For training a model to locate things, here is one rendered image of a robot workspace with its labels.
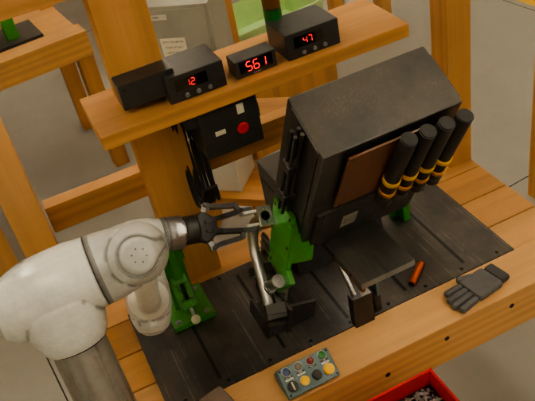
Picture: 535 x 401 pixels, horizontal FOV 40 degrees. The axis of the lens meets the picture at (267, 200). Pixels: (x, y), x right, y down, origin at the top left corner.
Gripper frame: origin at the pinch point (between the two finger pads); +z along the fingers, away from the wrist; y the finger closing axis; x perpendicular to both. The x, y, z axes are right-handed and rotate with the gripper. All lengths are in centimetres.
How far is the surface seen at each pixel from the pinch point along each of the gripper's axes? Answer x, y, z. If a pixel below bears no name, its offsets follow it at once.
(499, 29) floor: 204, 132, 293
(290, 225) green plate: -11.8, -5.2, 4.5
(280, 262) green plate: 0.3, -13.2, 4.5
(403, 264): -20.9, -21.7, 28.5
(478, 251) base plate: -2, -22, 67
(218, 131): -4.1, 24.3, -5.9
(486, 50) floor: 196, 114, 269
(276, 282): -0.4, -18.2, 1.7
